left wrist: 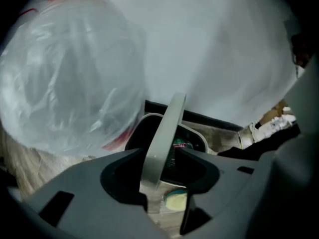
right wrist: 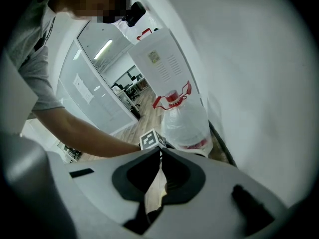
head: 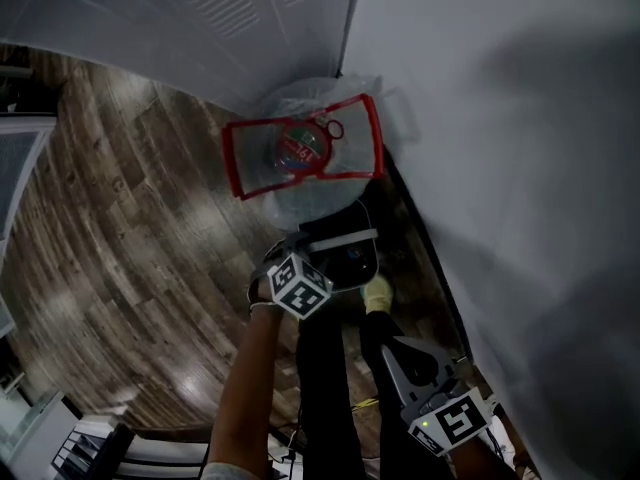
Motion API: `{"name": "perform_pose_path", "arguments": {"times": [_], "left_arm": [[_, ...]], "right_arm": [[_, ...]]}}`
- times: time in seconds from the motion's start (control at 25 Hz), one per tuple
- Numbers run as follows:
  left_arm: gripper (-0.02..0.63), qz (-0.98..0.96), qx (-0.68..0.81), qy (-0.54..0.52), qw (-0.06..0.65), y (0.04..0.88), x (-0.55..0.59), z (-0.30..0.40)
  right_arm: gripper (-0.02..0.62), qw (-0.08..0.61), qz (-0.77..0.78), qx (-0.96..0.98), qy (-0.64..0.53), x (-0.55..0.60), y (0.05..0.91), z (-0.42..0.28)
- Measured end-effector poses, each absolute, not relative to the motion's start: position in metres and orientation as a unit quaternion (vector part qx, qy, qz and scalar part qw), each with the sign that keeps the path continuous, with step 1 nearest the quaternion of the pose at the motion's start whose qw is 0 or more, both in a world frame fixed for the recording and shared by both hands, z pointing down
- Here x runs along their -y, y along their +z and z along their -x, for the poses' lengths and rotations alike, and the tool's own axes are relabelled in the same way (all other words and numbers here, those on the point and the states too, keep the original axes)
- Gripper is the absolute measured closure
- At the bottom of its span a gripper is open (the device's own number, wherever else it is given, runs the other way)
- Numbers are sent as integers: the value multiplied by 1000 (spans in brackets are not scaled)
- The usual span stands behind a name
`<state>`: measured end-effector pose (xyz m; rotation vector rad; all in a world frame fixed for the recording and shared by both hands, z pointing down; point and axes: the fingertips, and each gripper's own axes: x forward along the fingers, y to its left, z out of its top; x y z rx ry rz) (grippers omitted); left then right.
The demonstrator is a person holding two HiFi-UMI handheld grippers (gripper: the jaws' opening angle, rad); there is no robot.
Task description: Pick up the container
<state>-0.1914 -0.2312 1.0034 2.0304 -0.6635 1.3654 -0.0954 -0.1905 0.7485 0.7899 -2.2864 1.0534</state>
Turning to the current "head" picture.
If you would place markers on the frosted glass partition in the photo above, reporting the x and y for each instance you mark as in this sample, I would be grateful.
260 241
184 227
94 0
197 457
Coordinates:
20 168

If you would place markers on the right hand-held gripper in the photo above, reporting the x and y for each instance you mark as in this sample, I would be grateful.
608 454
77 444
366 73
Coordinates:
460 420

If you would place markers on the grey sweatshirt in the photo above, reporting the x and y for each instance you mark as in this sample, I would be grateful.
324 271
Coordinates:
220 472

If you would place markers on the black plastic container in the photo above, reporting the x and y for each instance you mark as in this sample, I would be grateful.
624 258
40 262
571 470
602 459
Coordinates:
350 263

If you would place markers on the white cabinet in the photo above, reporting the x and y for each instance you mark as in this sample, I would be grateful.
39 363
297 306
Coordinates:
150 33

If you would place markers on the white metal rack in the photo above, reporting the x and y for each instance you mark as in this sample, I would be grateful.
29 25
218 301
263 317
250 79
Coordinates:
130 453

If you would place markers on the black trousers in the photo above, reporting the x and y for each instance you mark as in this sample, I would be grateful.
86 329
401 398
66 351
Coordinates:
325 393

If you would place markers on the person's left hand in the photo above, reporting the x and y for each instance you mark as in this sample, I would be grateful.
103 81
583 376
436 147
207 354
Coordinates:
261 285

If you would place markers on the person's right forearm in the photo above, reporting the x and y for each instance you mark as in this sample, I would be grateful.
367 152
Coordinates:
480 465

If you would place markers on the person's left forearm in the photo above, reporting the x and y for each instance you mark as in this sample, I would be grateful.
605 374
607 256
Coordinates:
245 393

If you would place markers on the pale sneaker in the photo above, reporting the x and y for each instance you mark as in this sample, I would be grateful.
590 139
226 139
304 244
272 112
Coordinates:
377 293

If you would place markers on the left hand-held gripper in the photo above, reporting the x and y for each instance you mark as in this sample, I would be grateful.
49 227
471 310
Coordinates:
300 290

